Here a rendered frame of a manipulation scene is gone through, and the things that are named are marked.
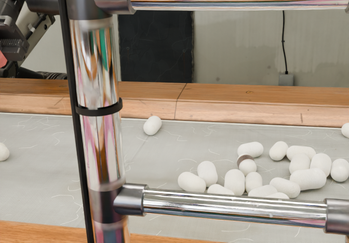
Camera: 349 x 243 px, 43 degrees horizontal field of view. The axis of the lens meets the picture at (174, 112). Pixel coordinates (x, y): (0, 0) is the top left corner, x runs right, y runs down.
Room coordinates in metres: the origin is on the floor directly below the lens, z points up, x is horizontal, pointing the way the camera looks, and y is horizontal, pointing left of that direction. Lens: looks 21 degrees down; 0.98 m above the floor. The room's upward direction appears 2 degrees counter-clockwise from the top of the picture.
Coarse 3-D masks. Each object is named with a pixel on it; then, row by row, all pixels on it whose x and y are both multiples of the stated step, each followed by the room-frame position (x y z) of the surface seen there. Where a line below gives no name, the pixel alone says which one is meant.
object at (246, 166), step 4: (244, 160) 0.43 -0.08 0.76; (248, 160) 0.43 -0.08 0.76; (252, 160) 0.43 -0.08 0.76; (240, 164) 0.43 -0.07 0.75; (244, 164) 0.43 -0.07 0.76; (248, 164) 0.43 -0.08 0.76; (252, 164) 0.43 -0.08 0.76; (240, 168) 0.43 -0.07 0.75; (244, 168) 0.43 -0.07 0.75; (248, 168) 0.42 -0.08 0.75; (252, 168) 0.42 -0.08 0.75; (256, 168) 0.43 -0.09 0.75; (244, 172) 0.43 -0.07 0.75; (248, 172) 0.42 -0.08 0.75
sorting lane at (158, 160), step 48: (48, 144) 0.53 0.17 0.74; (144, 144) 0.52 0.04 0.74; (192, 144) 0.52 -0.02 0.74; (240, 144) 0.51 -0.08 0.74; (288, 144) 0.51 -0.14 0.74; (336, 144) 0.50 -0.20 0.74; (0, 192) 0.41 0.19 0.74; (48, 192) 0.41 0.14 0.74; (336, 192) 0.39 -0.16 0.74; (240, 240) 0.32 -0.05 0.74; (288, 240) 0.32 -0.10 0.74; (336, 240) 0.31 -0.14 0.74
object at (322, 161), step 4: (316, 156) 0.43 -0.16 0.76; (320, 156) 0.43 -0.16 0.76; (324, 156) 0.43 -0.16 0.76; (328, 156) 0.43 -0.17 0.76; (312, 160) 0.43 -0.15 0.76; (316, 160) 0.42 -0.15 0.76; (320, 160) 0.42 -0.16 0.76; (324, 160) 0.42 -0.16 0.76; (328, 160) 0.43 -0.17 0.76; (312, 164) 0.42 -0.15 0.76; (316, 164) 0.42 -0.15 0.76; (320, 164) 0.42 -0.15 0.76; (324, 164) 0.42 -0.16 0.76; (328, 164) 0.42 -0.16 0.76; (320, 168) 0.41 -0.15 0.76; (324, 168) 0.41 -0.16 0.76; (328, 168) 0.41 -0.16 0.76; (324, 172) 0.41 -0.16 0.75; (328, 172) 0.41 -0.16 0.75
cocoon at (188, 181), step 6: (180, 174) 0.41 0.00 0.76; (186, 174) 0.40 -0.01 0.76; (192, 174) 0.40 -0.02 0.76; (180, 180) 0.40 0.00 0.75; (186, 180) 0.40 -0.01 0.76; (192, 180) 0.39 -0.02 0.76; (198, 180) 0.39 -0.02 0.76; (180, 186) 0.40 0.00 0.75; (186, 186) 0.39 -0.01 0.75; (192, 186) 0.39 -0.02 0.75; (198, 186) 0.39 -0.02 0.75; (204, 186) 0.39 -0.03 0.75
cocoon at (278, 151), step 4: (276, 144) 0.47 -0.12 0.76; (280, 144) 0.47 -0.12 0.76; (284, 144) 0.47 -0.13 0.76; (272, 148) 0.47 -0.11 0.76; (276, 148) 0.46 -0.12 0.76; (280, 148) 0.46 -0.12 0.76; (284, 148) 0.47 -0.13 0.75; (272, 152) 0.46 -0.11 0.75; (276, 152) 0.46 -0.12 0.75; (280, 152) 0.46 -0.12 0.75; (284, 152) 0.46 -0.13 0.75; (272, 156) 0.46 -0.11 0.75; (276, 156) 0.46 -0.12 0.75; (280, 156) 0.46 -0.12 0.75; (284, 156) 0.47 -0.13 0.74
